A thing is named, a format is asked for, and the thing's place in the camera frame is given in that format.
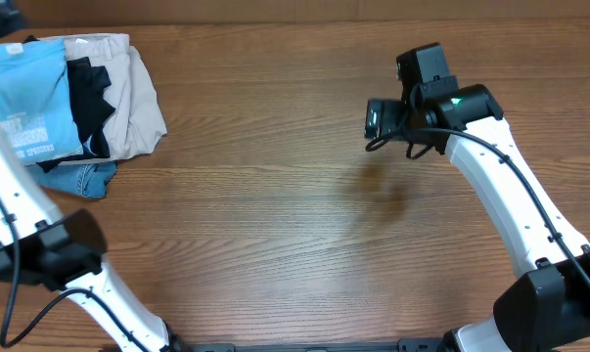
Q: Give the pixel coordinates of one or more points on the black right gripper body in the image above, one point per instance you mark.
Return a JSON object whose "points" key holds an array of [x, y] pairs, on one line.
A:
{"points": [[392, 116]]}

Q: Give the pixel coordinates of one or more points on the light blue t-shirt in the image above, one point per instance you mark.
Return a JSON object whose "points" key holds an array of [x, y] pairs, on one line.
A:
{"points": [[35, 111]]}

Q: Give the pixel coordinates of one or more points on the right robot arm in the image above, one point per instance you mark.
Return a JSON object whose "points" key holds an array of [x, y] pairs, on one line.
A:
{"points": [[548, 305]]}

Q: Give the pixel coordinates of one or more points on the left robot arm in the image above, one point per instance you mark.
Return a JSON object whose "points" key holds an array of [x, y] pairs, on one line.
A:
{"points": [[39, 245]]}

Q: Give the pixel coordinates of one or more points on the beige folded trousers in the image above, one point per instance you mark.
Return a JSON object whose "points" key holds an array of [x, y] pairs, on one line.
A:
{"points": [[137, 124]]}

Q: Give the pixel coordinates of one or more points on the black folded garment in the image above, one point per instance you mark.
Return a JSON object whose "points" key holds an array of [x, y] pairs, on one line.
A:
{"points": [[77, 117]]}

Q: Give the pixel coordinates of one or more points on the blue denim jeans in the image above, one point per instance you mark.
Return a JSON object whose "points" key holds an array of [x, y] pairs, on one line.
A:
{"points": [[82, 180]]}

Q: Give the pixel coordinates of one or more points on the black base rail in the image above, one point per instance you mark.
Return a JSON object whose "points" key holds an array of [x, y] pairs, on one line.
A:
{"points": [[324, 347]]}

